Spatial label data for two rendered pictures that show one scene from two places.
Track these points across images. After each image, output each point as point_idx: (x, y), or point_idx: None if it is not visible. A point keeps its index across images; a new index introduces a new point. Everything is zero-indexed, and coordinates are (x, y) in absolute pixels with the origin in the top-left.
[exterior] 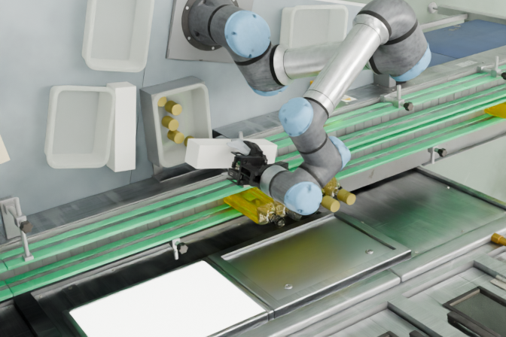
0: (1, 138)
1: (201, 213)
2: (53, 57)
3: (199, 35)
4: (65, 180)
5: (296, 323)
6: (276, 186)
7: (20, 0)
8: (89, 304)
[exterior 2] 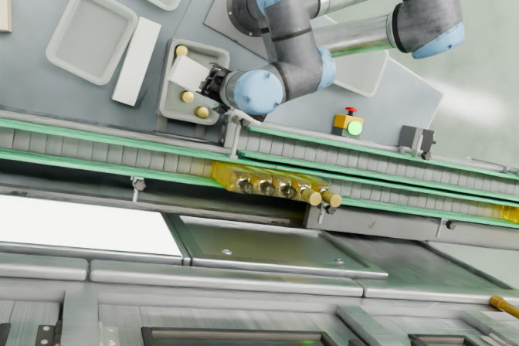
0: (17, 19)
1: (181, 174)
2: None
3: (239, 11)
4: (64, 93)
5: (207, 277)
6: (233, 78)
7: None
8: (13, 196)
